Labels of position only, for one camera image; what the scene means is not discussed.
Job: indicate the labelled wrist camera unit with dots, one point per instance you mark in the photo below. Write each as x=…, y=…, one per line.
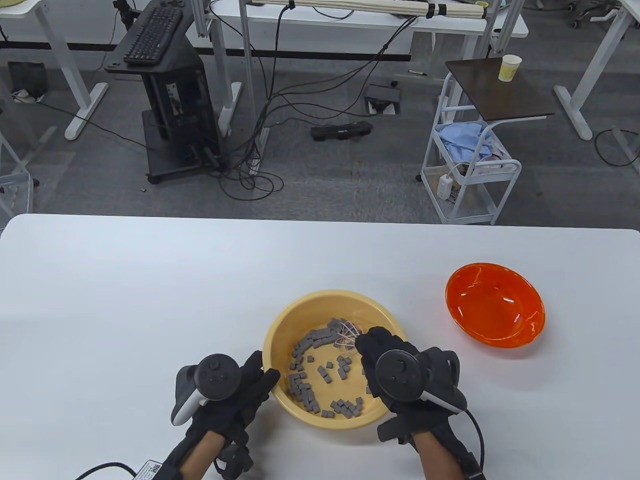
x=155, y=470

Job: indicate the blue cloth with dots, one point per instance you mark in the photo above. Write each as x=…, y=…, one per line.
x=462, y=140

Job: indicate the black computer cart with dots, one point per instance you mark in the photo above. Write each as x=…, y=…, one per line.
x=180, y=100

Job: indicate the long white desk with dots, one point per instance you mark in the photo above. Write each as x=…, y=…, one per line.
x=350, y=25

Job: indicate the black box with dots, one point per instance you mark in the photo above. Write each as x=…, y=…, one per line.
x=27, y=77

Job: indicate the pile of grey toy blocks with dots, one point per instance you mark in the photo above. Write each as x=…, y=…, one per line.
x=302, y=392

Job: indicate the dark brown side table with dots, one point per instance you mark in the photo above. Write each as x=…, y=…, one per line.
x=500, y=95

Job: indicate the orange plastic bowl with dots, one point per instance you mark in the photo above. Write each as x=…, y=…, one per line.
x=495, y=305

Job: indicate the rolled beige mat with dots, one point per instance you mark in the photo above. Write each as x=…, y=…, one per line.
x=360, y=6

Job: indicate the floor socket box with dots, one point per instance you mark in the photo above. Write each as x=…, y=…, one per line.
x=382, y=97

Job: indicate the pink patterned cloth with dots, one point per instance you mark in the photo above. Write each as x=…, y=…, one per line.
x=492, y=155

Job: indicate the white power adapter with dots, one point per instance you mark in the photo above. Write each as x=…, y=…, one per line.
x=444, y=187

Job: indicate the black monitor pole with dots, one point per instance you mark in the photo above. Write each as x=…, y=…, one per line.
x=122, y=10

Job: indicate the person's left forearm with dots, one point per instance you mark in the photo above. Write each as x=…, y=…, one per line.
x=200, y=457

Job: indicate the person's right forearm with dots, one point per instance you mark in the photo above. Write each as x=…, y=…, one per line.
x=440, y=460

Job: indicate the office chair base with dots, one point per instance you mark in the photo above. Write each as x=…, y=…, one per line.
x=590, y=12

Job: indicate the black keyboard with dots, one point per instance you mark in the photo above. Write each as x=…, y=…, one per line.
x=152, y=35

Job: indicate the black power strip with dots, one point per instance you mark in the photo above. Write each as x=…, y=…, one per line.
x=342, y=131

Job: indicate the white utility cart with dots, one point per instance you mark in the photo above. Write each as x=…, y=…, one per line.
x=510, y=170

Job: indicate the grey hand controller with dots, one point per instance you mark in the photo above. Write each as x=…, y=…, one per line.
x=395, y=375
x=217, y=375

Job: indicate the person's left hand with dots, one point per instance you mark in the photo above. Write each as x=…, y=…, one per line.
x=250, y=395

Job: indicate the person's right hand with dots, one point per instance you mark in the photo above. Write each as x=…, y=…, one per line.
x=425, y=422

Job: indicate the yellow paper cup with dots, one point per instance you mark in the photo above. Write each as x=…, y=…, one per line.
x=509, y=69

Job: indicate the yellow plastic basin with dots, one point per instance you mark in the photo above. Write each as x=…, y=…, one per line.
x=320, y=310

